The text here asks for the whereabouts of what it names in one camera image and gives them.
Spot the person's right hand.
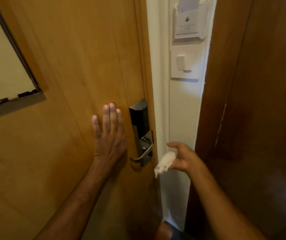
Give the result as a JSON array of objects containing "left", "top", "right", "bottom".
[{"left": 166, "top": 141, "right": 204, "bottom": 176}]

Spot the person's left hand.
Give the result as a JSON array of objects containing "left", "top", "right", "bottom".
[{"left": 92, "top": 103, "right": 128, "bottom": 161}]

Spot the white cleaning cloth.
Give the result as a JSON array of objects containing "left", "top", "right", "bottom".
[{"left": 154, "top": 151, "right": 177, "bottom": 179}]

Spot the light wooden door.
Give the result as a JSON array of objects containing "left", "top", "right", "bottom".
[{"left": 0, "top": 0, "right": 159, "bottom": 240}]

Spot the person's left forearm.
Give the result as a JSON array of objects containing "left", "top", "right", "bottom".
[{"left": 33, "top": 157, "right": 120, "bottom": 240}]

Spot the person's right forearm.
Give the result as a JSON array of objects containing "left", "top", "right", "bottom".
[{"left": 187, "top": 160, "right": 267, "bottom": 240}]

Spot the black and silver door lock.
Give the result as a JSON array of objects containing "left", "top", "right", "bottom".
[{"left": 129, "top": 98, "right": 155, "bottom": 167}]

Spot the dark wooden wardrobe panel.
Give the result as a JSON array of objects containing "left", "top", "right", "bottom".
[{"left": 184, "top": 0, "right": 286, "bottom": 240}]

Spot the framed floor plan sign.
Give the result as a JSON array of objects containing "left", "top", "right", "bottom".
[{"left": 0, "top": 0, "right": 42, "bottom": 109}]

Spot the white key card holder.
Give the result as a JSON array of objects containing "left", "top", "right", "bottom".
[{"left": 173, "top": 0, "right": 209, "bottom": 41}]

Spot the white key card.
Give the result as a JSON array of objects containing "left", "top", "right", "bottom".
[{"left": 178, "top": 0, "right": 200, "bottom": 13}]

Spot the silver lever door handle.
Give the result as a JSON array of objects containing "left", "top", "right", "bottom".
[{"left": 130, "top": 143, "right": 154, "bottom": 165}]

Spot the white wall light switch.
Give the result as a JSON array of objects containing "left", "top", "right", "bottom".
[{"left": 170, "top": 43, "right": 204, "bottom": 80}]

